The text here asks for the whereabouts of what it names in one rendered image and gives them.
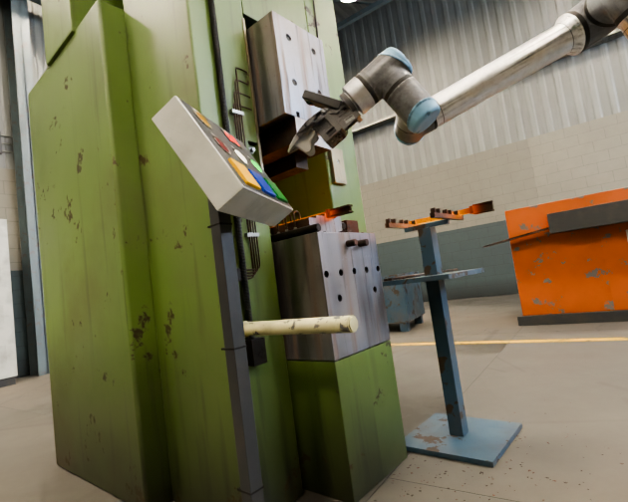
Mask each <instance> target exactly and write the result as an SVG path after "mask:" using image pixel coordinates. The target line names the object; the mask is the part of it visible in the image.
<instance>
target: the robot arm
mask: <svg viewBox="0 0 628 502"><path fill-rule="evenodd" d="M616 28H618V29H619V30H621V31H622V33H623V34H624V36H625V37H626V38H627V40H628V0H582V1H581V2H580V3H578V4H577V5H576V6H575V7H573V8H572V9H571V10H569V11H568V12H566V13H564V14H562V15H561V16H560V17H558V19H557V20H556V22H555V26H553V27H551V28H550V29H548V30H546V31H544V32H543V33H541V34H539V35H537V36H536V37H534V38H532V39H530V40H529V41H527V42H525V43H524V44H522V45H520V46H518V47H517V48H515V49H513V50H511V51H510V52H508V53H506V54H504V55H503V56H501V57H499V58H497V59H496V60H494V61H492V62H491V63H489V64H487V65H485V66H484V67H482V68H480V69H478V70H477V71H475V72H473V73H471V74H470V75H468V76H466V77H464V78H463V79H461V80H459V81H457V82H456V83H454V84H452V85H451V86H449V87H447V88H445V89H444V90H442V91H440V92H438V93H437V94H435V95H433V96H430V94H429V93H428V92H427V91H426V90H425V89H424V88H423V87H422V86H421V84H420V83H419V82H418V81H417V80H416V79H415V78H414V77H413V76H412V72H413V67H412V65H411V63H410V62H409V60H408V59H407V58H406V57H405V55H404V54H403V53H402V52H400V51H399V50H398V49H396V48H392V47H390V48H387V49H386V50H385V51H384V52H382V53H381V54H379V55H378V56H377V58H376V59H374V60H373V61H372V62H371V63H370V64H369V65H368V66H367V67H366V68H364V69H363V70H362V71H361V72H360V73H359V74H358V75H357V76H356V77H354V78H353V79H352V80H351V81H350V82H348V83H347V84H346V85H345V86H344V87H343V88H342V91H343V93H342V94H341V95H340V96H339V97H340V99H341V101H340V100H336V99H333V98H330V97H327V96H324V95H320V94H317V93H315V92H311V91H308V90H305V91H304V93H303V95H302V99H303V100H304V101H305V103H306V104H307V105H309V106H314V107H317V108H320V109H323V110H320V111H318V112H317V113H316V114H314V115H313V116H312V117H311V118H310V119H309V120H307V121H306V122H305V123H304V124H303V126H302V127H301V128H300V129H299V131H298V132H297V133H296V134H295V136H294V137H293V139H292V141H291V143H290V145H289V148H288V152H289V153H292V152H294V151H296V150H298V149H300V150H302V151H303V152H304V153H306V154H307V155H309V156H312V155H314V154H315V147H314V145H315V143H316V142H317V141H318V140H319V135H320V136H321V137H322V138H323V140H324V141H325V142H326V143H327V144H328V145H329V146H330V147H332V148H334V147H335V146H337V145H338V144H339V143H340V142H341V141H342V140H343V139H345V138H346V137H347V134H348V133H349V132H348V129H349V128H350V127H351V126H353V125H354V124H355V123H356V122H358V123H360V122H361V121H362V120H363V119H362V118H361V115H364V114H365V113H366V112H367V111H368V110H369V109H371V108H372V107H373V106H374V105H375V104H377V103H378V102H379V101H380V100H381V99H383V100H384V101H385V102H386V103H387V104H388V105H389V107H390V108H391V109H392V110H393V111H394V112H395V113H396V119H395V124H394V133H395V136H396V139H397V140H398V141H399V142H400V143H402V144H405V145H413V144H416V143H418V142H419V141H421V140H422V139H423V137H424V135H426V134H428V133H429V132H431V131H433V130H435V129H436V128H438V127H439V126H441V125H443V124H444V123H446V122H448V121H450V120H451V119H453V118H455V117H457V116H458V115H460V114H462V113H464V112H466V111H467V110H469V109H471V108H473V107H474V106H476V105H478V104H480V103H482V102H483V101H485V100H487V99H489V98H490V97H492V96H494V95H496V94H497V93H499V92H501V91H503V90H505V89H506V88H508V87H510V86H512V85H513V84H515V83H517V82H519V81H520V80H522V79H524V78H526V77H528V76H529V75H531V74H533V73H535V72H536V71H538V70H540V69H542V68H543V67H545V66H547V65H549V64H551V63H552V62H554V61H556V60H558V59H559V58H561V57H563V56H565V55H570V56H575V55H578V54H580V53H581V52H583V51H585V50H586V49H588V48H590V47H591V46H593V45H594V44H596V43H597V42H599V41H600V40H601V39H603V38H604V37H606V36H607V35H608V34H610V33H611V32H612V31H613V30H615V29H616ZM342 102H343V103H342ZM359 113H360V114H361V115H360V114H359ZM312 128H313V129H312Z"/></svg>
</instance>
